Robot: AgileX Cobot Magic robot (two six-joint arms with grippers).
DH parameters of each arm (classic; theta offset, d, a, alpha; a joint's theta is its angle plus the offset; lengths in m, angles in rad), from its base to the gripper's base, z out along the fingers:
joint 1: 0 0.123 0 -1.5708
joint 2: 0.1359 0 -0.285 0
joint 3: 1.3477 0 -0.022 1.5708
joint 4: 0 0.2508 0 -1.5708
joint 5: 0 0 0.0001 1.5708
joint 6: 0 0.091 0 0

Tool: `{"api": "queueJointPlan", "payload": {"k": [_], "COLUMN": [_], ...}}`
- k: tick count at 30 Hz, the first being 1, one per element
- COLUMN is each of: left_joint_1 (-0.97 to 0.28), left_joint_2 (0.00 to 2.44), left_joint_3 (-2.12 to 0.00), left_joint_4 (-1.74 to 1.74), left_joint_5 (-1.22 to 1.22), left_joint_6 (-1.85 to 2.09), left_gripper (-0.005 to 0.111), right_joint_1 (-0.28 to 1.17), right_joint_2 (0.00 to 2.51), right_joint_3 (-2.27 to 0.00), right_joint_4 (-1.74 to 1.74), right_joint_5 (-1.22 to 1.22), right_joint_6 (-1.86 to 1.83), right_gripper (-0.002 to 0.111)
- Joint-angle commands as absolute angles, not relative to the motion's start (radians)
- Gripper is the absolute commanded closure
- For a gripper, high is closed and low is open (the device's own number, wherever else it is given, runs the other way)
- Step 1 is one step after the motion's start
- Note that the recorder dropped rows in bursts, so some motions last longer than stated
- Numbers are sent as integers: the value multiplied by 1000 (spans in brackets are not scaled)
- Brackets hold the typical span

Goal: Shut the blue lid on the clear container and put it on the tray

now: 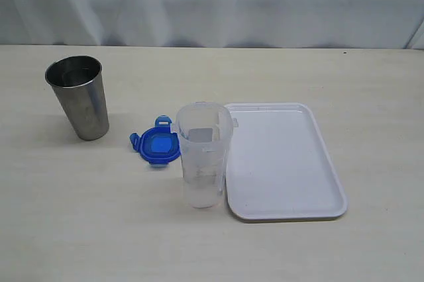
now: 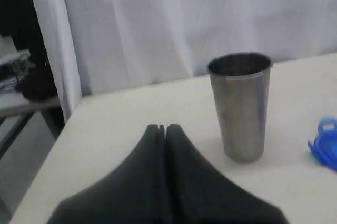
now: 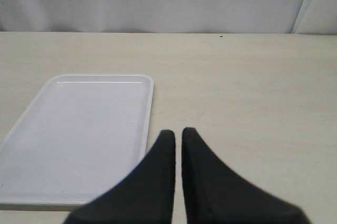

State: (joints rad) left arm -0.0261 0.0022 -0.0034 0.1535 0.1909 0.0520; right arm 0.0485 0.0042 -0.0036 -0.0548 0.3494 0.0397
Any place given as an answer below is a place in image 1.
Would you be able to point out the white plastic tray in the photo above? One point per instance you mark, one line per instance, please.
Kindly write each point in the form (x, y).
(279, 168)

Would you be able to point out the stainless steel cup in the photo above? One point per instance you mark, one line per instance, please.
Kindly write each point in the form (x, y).
(78, 85)

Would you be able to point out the blue plastic lid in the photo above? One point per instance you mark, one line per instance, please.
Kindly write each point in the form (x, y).
(158, 145)

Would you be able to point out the white fabric backdrop curtain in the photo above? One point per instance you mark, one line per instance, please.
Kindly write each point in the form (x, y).
(215, 23)

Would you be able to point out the clear plastic tall container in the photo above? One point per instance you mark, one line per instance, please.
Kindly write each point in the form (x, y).
(204, 132)

